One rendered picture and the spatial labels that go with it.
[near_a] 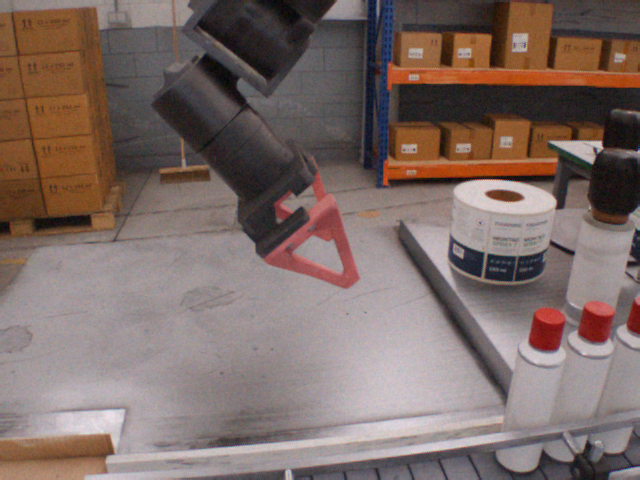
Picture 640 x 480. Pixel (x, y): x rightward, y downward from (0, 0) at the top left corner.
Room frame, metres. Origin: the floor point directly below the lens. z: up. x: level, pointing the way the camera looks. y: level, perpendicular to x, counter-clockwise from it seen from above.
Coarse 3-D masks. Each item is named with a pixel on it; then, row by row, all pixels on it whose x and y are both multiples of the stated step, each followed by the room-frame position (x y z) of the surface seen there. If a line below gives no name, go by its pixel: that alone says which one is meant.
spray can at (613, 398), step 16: (624, 336) 0.49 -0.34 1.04; (624, 352) 0.48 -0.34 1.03; (608, 368) 0.49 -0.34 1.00; (624, 368) 0.47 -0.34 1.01; (608, 384) 0.48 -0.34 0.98; (624, 384) 0.47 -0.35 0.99; (608, 400) 0.48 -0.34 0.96; (624, 400) 0.47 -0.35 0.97; (608, 432) 0.47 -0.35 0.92; (624, 432) 0.47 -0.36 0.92; (608, 448) 0.47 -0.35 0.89; (624, 448) 0.47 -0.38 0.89
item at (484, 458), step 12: (636, 432) 0.50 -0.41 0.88; (636, 444) 0.48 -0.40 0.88; (456, 456) 0.48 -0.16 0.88; (468, 456) 0.48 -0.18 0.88; (480, 456) 0.48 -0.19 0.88; (492, 456) 0.48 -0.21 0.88; (612, 456) 0.47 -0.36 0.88; (624, 456) 0.47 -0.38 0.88; (636, 456) 0.46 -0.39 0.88; (372, 468) 0.46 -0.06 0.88; (384, 468) 0.46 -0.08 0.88; (396, 468) 0.46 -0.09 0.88; (408, 468) 0.46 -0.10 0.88; (420, 468) 0.46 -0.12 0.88; (432, 468) 0.46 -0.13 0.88; (444, 468) 0.46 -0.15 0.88; (456, 468) 0.46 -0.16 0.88; (468, 468) 0.46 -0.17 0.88; (480, 468) 0.46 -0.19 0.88; (492, 468) 0.46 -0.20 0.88; (540, 468) 0.45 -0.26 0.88; (552, 468) 0.45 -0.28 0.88; (564, 468) 0.45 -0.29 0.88; (612, 468) 0.45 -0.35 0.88; (624, 468) 0.45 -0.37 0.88
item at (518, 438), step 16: (608, 416) 0.45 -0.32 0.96; (624, 416) 0.45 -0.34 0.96; (512, 432) 0.43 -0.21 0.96; (528, 432) 0.43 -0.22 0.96; (544, 432) 0.43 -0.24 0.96; (560, 432) 0.43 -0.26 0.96; (576, 432) 0.43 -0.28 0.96; (592, 432) 0.44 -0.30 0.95; (400, 448) 0.41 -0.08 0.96; (416, 448) 0.41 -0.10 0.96; (432, 448) 0.41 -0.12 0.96; (448, 448) 0.41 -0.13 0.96; (464, 448) 0.41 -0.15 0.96; (480, 448) 0.42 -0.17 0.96; (496, 448) 0.42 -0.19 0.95; (256, 464) 0.39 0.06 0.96; (272, 464) 0.39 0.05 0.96; (288, 464) 0.39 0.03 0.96; (304, 464) 0.39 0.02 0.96; (320, 464) 0.39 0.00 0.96; (336, 464) 0.39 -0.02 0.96; (352, 464) 0.40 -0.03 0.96; (368, 464) 0.40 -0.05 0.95; (384, 464) 0.40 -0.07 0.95; (400, 464) 0.40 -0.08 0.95
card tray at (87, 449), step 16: (0, 448) 0.50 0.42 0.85; (16, 448) 0.50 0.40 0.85; (32, 448) 0.51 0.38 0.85; (48, 448) 0.51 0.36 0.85; (64, 448) 0.51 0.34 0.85; (80, 448) 0.51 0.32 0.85; (96, 448) 0.52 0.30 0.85; (112, 448) 0.52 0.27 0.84; (0, 464) 0.49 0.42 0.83; (16, 464) 0.49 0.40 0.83; (32, 464) 0.49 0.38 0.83; (48, 464) 0.50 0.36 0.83; (64, 464) 0.50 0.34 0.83; (80, 464) 0.50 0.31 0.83; (96, 464) 0.50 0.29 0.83
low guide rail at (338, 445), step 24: (384, 432) 0.49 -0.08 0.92; (408, 432) 0.48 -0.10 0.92; (432, 432) 0.49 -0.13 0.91; (456, 432) 0.49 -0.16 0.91; (480, 432) 0.49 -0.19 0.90; (120, 456) 0.44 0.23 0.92; (144, 456) 0.44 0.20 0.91; (168, 456) 0.44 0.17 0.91; (192, 456) 0.45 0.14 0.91; (216, 456) 0.45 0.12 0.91; (240, 456) 0.45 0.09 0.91; (264, 456) 0.46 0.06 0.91; (288, 456) 0.46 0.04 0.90; (312, 456) 0.46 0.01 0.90
